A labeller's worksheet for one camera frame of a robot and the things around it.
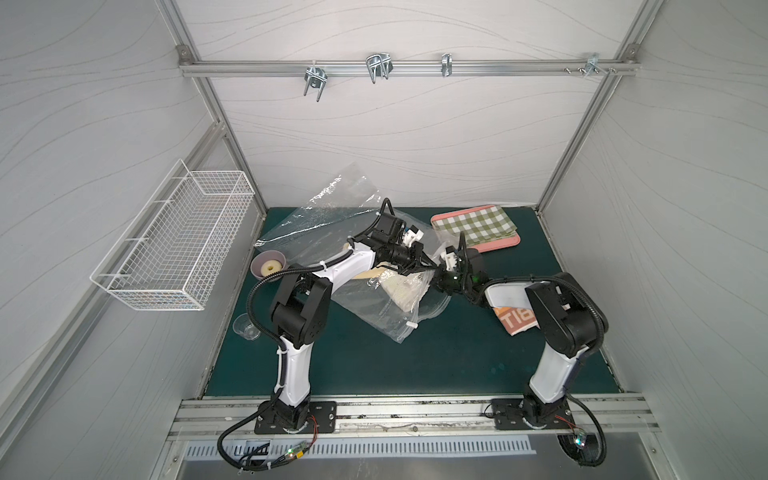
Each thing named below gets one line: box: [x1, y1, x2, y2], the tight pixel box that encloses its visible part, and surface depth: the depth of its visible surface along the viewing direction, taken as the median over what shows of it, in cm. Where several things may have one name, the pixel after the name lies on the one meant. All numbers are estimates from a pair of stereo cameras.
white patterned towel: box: [379, 270, 435, 312], surface depth 91 cm
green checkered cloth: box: [432, 205, 518, 246], surface depth 117 cm
